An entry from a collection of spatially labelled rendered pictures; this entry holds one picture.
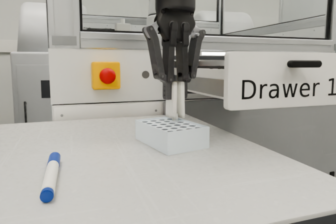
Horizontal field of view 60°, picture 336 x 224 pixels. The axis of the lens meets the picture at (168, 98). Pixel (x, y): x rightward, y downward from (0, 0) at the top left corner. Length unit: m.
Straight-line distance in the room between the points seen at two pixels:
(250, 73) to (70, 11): 0.49
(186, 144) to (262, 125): 0.58
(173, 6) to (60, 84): 0.40
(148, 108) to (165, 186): 0.51
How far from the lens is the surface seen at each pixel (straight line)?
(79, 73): 0.81
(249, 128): 1.00
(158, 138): 0.49
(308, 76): 0.66
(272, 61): 0.60
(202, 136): 0.50
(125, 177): 0.39
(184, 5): 0.54
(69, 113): 0.82
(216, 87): 0.62
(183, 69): 0.56
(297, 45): 1.10
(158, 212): 0.31
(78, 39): 0.81
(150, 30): 0.52
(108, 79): 0.74
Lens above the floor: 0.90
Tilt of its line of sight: 7 degrees down
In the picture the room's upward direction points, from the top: straight up
